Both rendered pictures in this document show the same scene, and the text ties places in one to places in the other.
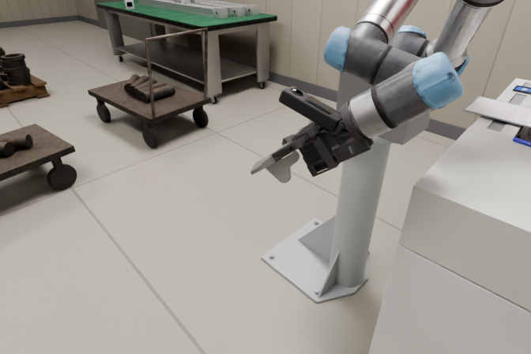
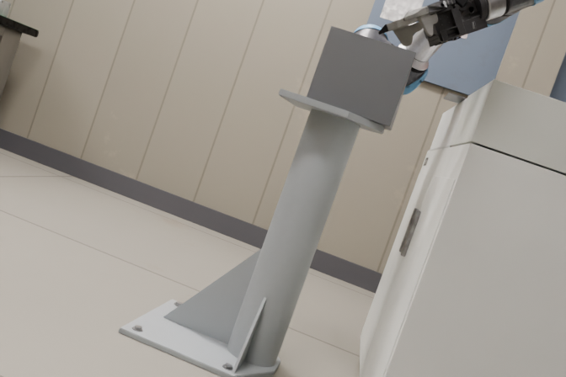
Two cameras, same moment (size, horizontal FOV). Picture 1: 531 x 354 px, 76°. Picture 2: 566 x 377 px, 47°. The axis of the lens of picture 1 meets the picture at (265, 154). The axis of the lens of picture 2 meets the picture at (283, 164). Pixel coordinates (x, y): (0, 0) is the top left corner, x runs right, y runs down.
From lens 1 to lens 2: 116 cm
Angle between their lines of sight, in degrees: 44
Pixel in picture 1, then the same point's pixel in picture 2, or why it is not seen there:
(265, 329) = not seen: outside the picture
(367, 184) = (328, 187)
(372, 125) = (499, 2)
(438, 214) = (511, 103)
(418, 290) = (484, 188)
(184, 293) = (10, 358)
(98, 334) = not seen: outside the picture
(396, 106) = not seen: outside the picture
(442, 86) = not seen: outside the picture
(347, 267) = (272, 326)
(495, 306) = (549, 181)
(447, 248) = (515, 135)
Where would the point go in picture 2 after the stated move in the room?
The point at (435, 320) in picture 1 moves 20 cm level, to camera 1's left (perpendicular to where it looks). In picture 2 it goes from (497, 218) to (440, 199)
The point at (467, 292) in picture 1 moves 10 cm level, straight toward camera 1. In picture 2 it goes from (528, 175) to (541, 176)
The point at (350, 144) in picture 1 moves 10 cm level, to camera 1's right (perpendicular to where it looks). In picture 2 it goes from (473, 20) to (501, 38)
